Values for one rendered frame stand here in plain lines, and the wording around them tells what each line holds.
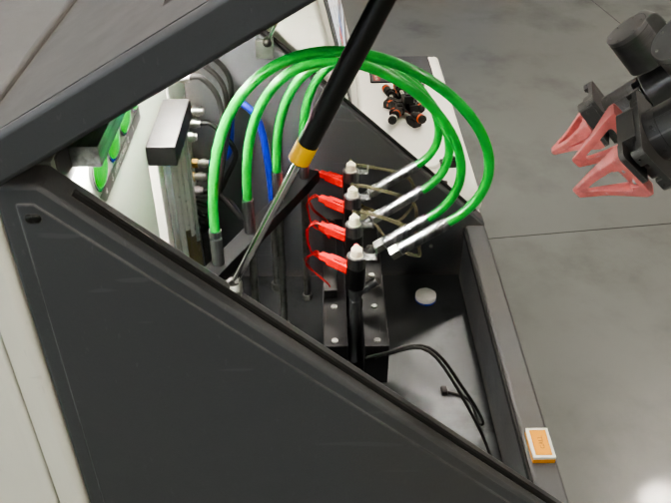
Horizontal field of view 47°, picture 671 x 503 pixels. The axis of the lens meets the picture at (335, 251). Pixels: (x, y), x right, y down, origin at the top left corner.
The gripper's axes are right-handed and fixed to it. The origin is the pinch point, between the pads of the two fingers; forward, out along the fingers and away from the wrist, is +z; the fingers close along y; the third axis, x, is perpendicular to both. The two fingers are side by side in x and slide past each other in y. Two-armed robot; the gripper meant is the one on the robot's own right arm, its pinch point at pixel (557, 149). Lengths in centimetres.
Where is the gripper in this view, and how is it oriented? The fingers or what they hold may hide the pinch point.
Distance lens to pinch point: 120.3
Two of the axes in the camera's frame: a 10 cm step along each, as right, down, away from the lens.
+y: -6.7, -6.8, -3.0
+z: -7.0, 4.5, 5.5
